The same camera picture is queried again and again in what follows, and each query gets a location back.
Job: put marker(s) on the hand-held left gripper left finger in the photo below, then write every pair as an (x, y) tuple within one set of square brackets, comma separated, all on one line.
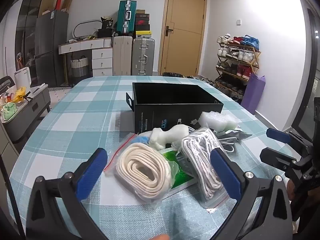
[(93, 173)]

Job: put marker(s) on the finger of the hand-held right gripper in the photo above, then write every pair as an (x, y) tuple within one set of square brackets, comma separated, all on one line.
[(272, 155), (277, 134)]

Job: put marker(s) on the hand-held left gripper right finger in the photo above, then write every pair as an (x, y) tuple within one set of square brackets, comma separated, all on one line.
[(225, 173)]

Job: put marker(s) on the green packet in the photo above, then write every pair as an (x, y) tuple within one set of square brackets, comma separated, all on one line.
[(182, 172)]

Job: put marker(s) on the white wavy foam block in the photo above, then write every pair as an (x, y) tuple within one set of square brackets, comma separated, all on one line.
[(217, 121)]

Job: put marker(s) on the white lumpy foam piece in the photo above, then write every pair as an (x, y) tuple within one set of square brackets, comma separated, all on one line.
[(175, 133)]

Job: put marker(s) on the black cardboard box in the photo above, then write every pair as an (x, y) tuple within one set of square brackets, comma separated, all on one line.
[(175, 100)]

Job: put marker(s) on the blue soft item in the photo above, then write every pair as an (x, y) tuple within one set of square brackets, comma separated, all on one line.
[(142, 138)]

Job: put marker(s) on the green soft item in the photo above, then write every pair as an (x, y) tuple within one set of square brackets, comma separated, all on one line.
[(9, 111)]

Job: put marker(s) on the person's right hand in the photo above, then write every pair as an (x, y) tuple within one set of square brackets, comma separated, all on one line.
[(290, 190)]

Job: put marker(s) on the silver foil packet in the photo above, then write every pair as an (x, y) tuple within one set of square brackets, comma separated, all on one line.
[(240, 133)]

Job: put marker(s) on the black framed glass door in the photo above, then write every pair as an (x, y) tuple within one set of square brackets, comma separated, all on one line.
[(303, 105)]

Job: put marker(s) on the purple bag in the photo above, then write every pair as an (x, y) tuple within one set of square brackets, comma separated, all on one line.
[(253, 95)]

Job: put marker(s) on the wooden shoe rack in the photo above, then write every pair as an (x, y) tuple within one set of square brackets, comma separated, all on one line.
[(255, 60)]

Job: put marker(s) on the grey side cabinet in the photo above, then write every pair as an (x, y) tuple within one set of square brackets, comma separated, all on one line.
[(27, 115)]

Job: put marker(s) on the shoe rack with shoes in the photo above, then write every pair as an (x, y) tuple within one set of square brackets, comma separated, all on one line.
[(235, 55)]

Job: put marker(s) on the patterned floor mat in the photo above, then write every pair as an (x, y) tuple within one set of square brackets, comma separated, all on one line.
[(60, 89)]

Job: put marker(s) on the loose sneakers group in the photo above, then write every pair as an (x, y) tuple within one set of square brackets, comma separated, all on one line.
[(202, 79)]

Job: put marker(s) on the blue bag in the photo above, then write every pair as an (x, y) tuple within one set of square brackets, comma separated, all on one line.
[(251, 42)]

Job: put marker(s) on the woven laundry basket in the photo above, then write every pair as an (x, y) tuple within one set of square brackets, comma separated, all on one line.
[(79, 67)]

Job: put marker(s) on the yellow plastic bag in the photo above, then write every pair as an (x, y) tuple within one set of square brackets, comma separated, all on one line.
[(19, 94)]

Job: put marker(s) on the white drawer desk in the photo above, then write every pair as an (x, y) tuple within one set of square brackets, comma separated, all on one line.
[(100, 60)]

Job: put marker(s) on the white appliance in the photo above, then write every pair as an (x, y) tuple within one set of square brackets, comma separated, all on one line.
[(22, 77)]

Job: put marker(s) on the beige suitcase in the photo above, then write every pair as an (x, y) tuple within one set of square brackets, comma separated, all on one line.
[(122, 55)]

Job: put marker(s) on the silver suitcase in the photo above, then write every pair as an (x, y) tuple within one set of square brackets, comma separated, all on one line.
[(143, 55)]

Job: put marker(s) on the grey refrigerator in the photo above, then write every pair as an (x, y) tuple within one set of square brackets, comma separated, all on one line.
[(50, 45)]

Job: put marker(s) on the oval mirror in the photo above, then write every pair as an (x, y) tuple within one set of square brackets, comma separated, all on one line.
[(85, 28)]

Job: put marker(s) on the tan wooden door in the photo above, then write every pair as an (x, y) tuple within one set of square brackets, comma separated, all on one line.
[(186, 17)]

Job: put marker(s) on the black paper bag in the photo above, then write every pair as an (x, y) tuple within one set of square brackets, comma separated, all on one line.
[(107, 23)]

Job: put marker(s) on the dark glass cabinet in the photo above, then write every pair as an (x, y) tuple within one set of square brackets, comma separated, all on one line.
[(27, 30)]

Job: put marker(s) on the black shoe box red logo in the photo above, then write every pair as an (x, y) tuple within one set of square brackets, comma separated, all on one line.
[(142, 22)]

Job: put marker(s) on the teal suitcase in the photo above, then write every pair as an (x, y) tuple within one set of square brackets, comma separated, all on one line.
[(125, 17)]

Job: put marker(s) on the brown shoe box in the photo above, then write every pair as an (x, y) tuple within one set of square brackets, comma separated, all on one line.
[(140, 11)]

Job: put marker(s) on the small brown cardboard box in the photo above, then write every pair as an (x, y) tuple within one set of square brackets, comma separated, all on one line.
[(67, 3)]

